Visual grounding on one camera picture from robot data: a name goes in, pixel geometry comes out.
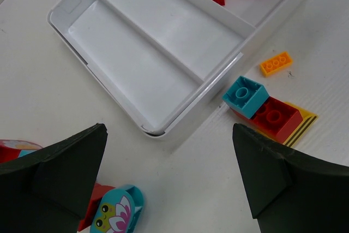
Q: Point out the red teal yellow duplo tower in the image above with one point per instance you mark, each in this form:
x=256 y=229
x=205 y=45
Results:
x=13 y=149

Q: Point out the teal red yellow duplo stack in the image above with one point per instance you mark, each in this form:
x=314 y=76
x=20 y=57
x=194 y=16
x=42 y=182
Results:
x=280 y=121

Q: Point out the orange lego brick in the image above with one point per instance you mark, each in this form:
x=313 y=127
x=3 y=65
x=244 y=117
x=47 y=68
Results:
x=276 y=64

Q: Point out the white three-compartment tray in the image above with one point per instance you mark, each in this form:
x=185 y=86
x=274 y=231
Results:
x=162 y=61

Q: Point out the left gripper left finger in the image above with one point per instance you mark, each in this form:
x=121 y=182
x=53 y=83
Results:
x=49 y=190

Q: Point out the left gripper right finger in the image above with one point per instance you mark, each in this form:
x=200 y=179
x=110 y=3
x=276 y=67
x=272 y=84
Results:
x=287 y=190

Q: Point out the teal frog duplo piece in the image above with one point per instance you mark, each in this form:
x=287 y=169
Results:
x=113 y=209

